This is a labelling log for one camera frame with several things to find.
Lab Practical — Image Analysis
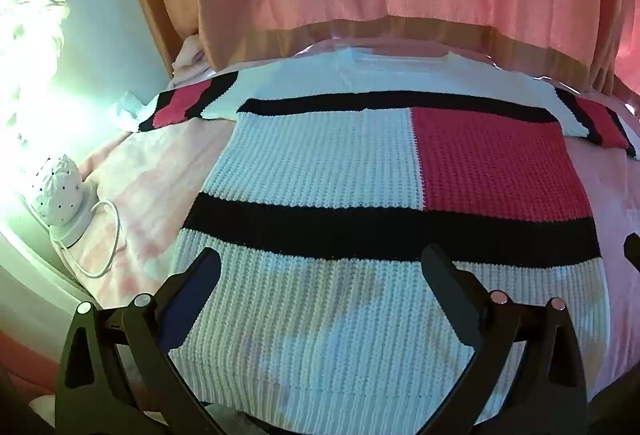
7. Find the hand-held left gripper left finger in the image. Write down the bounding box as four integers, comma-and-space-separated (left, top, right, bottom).
54, 246, 236, 435

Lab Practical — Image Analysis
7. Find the pink bed sheet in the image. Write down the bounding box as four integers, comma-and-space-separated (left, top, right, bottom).
50, 35, 640, 416

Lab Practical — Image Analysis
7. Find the white dotted night lamp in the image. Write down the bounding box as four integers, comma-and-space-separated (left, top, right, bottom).
27, 154, 99, 248

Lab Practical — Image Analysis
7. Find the colour-block knit sweater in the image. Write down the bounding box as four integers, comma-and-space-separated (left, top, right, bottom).
137, 48, 637, 421

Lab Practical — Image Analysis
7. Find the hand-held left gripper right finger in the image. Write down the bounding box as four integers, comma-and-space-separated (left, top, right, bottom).
421, 242, 593, 435

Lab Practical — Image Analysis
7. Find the white lamp cable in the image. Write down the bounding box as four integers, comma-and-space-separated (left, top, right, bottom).
64, 200, 124, 279

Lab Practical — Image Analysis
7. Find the white folded cloth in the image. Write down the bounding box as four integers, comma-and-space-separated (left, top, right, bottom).
107, 90, 147, 132

